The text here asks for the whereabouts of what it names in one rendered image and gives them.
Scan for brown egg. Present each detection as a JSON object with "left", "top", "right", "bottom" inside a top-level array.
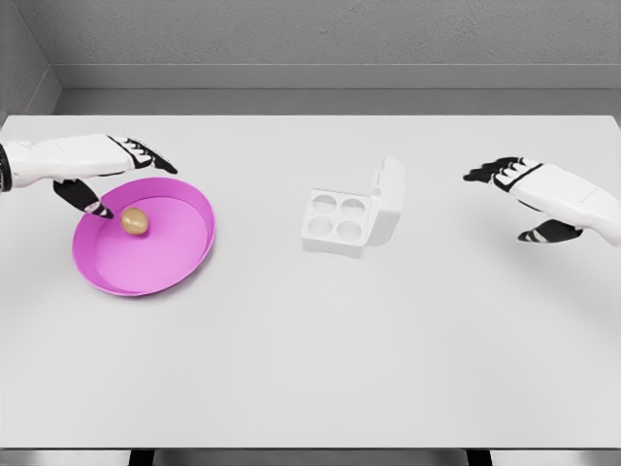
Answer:
[{"left": 119, "top": 207, "right": 149, "bottom": 239}]

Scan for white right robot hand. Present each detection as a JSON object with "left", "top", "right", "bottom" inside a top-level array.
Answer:
[{"left": 462, "top": 156, "right": 621, "bottom": 249}]

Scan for white egg box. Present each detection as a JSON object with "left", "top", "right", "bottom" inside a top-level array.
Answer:
[{"left": 300, "top": 155, "right": 408, "bottom": 260}]

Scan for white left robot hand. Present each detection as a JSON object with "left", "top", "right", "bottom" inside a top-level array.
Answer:
[{"left": 40, "top": 133, "right": 179, "bottom": 220}]

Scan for pink round plate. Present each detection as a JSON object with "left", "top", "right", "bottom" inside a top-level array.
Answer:
[{"left": 71, "top": 176, "right": 216, "bottom": 296}]

